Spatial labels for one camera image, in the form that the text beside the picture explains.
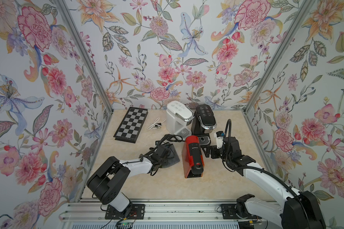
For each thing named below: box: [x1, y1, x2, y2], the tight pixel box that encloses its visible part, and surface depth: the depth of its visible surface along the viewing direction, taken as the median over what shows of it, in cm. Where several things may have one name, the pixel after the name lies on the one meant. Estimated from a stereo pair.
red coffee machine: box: [181, 135, 205, 179], surface depth 77 cm
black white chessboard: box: [113, 106, 149, 144], surface depth 109 cm
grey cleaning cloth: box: [161, 142, 181, 169], surface depth 94 cm
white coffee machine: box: [166, 100, 196, 139], surface depth 94 cm
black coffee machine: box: [190, 104, 217, 146], surface depth 88 cm
